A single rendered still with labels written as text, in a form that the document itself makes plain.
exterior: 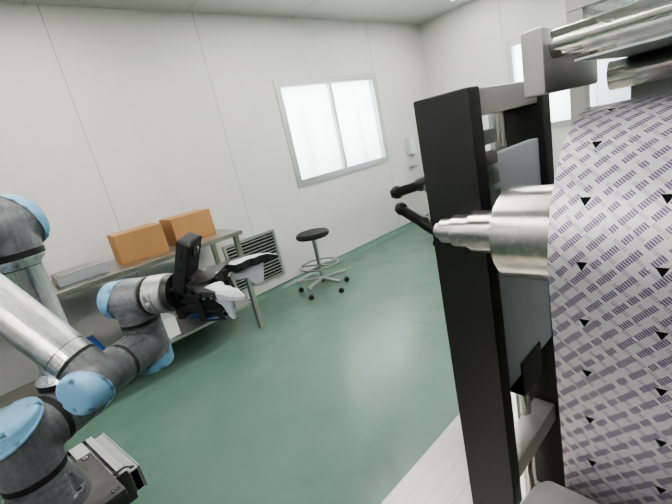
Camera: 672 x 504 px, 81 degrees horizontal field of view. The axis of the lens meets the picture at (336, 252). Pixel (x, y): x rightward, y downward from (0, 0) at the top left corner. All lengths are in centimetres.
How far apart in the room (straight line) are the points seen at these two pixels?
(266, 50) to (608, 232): 450
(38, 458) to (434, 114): 95
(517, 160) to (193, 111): 375
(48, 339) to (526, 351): 72
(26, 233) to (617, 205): 98
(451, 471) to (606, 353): 52
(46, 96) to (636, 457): 373
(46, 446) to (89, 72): 317
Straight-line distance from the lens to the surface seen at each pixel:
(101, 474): 116
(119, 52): 397
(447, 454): 75
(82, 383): 77
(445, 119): 34
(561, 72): 29
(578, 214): 21
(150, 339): 86
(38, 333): 83
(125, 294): 84
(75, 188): 366
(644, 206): 21
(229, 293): 65
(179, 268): 74
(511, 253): 28
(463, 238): 31
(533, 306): 47
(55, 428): 105
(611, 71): 36
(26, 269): 103
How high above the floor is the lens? 142
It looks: 15 degrees down
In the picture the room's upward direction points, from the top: 12 degrees counter-clockwise
